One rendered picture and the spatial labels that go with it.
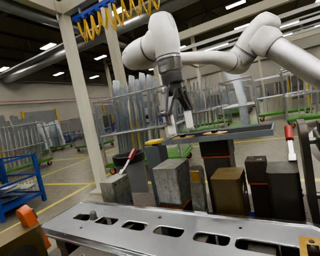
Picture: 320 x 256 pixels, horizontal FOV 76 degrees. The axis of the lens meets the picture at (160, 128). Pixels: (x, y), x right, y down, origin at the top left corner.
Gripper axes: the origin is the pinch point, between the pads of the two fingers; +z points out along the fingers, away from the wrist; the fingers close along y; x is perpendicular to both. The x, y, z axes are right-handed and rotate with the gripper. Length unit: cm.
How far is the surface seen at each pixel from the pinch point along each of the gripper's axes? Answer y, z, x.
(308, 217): -37, 50, 32
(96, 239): 40.2, 20.1, -3.7
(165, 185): 20.1, 14.2, 4.2
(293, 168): 8.7, 12.1, 35.0
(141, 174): -142, 80, -179
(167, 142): 5.8, 4.3, -3.2
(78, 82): -145, -87, -296
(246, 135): 2.3, 4.5, 23.6
